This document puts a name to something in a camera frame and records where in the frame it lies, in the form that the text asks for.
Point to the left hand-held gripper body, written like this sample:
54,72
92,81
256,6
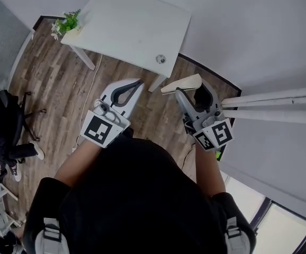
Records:
97,130

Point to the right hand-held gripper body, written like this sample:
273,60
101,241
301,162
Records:
211,134

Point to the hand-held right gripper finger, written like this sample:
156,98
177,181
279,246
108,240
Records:
214,102
186,102

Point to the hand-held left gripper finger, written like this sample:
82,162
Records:
135,96
113,86

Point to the cream item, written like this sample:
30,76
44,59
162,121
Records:
182,85

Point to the person's left forearm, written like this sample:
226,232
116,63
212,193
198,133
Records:
76,163

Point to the person's right forearm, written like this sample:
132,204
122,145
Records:
208,171

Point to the white ribbed column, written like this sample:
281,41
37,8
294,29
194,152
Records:
274,106

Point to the white table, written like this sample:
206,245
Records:
131,22

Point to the person's black shirt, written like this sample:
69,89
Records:
137,194

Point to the green potted plant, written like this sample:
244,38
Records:
69,22

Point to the black office chair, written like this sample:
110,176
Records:
7,107

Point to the frosted glass partition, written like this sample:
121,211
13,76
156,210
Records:
2,36

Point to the window with dark frame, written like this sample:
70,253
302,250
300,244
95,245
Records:
282,221

